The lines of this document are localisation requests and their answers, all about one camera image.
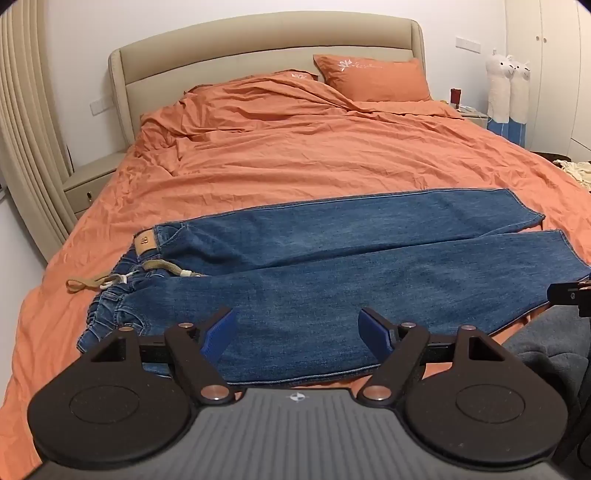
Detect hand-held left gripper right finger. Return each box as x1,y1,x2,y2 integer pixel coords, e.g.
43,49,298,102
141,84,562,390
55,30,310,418
358,307,507,407

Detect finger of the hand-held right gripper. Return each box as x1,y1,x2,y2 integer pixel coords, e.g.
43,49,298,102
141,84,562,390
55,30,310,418
547,276,591,319

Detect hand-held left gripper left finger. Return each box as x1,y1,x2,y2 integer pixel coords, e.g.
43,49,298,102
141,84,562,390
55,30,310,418
87,307,238,406

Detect blue denim pants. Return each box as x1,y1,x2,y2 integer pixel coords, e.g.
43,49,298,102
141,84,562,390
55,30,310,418
67,188,591,387

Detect grey clothing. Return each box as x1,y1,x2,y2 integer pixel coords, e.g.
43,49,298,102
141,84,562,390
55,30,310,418
502,304,591,418

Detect pile of pale clothes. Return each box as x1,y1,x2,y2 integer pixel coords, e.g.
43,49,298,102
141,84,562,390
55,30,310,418
553,159,591,188

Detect orange duvet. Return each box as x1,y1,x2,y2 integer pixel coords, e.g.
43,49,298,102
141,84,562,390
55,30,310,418
0,73,591,432

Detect white nightstand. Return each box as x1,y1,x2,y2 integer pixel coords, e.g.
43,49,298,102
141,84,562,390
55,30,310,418
457,107,491,131

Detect beige nightstand with drawer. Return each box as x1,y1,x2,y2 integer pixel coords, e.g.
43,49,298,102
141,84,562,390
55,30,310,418
62,151,128,216

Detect white alpaca plush toy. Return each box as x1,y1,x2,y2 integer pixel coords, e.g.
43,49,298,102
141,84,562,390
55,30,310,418
508,57,532,145
484,48,516,136

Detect white wardrobe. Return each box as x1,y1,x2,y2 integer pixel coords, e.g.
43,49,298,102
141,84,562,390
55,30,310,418
503,0,591,161

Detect orange embroidered pillow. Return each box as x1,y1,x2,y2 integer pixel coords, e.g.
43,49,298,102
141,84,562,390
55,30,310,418
313,54,434,103
272,69,320,85

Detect beige curtain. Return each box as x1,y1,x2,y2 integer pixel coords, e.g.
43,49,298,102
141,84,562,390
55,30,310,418
0,18,78,263

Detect beige upholstered headboard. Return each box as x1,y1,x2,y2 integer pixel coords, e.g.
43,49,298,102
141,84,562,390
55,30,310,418
108,10,428,145

